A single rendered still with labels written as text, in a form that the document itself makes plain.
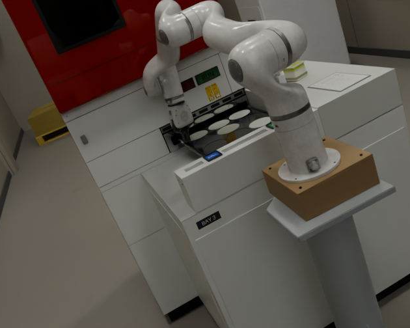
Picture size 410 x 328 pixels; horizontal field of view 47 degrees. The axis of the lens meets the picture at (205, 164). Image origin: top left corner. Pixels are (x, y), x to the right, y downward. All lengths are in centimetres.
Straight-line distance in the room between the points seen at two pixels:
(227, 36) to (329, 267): 77
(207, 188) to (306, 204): 40
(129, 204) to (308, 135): 111
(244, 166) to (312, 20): 362
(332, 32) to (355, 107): 347
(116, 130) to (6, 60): 745
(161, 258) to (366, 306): 108
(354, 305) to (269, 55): 85
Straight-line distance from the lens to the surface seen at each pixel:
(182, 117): 202
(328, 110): 177
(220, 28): 144
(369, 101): 187
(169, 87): 199
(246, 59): 124
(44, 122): 773
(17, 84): 953
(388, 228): 209
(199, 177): 159
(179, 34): 156
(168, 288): 246
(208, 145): 194
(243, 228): 172
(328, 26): 524
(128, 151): 216
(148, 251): 234
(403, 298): 229
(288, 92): 130
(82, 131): 211
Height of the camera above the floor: 155
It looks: 21 degrees down
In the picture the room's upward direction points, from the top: 22 degrees counter-clockwise
